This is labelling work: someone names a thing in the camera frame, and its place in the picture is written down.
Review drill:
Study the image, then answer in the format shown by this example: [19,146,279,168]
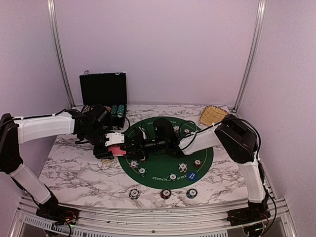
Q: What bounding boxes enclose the woven bamboo tray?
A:
[199,105,229,126]

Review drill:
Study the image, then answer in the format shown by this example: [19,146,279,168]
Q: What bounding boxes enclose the teal chip stack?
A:
[186,189,198,199]

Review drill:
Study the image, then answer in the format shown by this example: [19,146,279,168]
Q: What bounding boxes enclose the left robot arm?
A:
[0,105,125,220]

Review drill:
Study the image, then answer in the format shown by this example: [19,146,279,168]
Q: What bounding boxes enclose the blue small blind button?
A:
[186,172,198,182]

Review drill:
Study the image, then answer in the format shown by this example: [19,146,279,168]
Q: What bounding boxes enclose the round green poker mat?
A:
[118,117,214,190]

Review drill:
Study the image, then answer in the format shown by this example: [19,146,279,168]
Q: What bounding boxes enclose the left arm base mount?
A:
[36,206,79,225]

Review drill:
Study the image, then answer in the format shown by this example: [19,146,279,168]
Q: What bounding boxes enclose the black poker chip case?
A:
[79,72,127,130]

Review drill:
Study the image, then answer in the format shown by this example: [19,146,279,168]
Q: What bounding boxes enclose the blue gold card box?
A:
[101,158,115,166]

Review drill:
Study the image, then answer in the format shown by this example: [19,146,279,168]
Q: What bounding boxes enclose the white chips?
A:
[173,126,179,133]
[178,163,188,173]
[129,160,139,169]

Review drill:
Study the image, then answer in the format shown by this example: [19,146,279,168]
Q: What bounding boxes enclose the right aluminium frame post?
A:
[233,0,267,113]

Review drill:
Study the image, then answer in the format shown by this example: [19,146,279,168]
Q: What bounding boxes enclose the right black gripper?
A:
[124,133,167,159]

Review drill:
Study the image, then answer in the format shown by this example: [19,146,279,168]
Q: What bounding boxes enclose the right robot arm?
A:
[119,115,267,221]

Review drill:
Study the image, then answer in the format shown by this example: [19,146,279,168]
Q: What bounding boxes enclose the teal chips row in case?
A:
[116,105,125,118]

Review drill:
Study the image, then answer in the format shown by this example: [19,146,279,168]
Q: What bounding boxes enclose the red black chip stack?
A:
[160,189,171,199]

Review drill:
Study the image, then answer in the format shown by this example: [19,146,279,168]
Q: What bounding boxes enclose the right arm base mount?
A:
[227,208,271,226]

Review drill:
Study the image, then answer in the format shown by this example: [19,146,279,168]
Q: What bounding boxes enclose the red playing card deck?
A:
[108,145,126,157]

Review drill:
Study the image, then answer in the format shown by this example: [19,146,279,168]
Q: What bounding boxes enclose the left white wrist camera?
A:
[105,132,125,147]

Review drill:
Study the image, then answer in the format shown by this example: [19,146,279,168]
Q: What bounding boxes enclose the green chips row in case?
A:
[110,105,118,118]

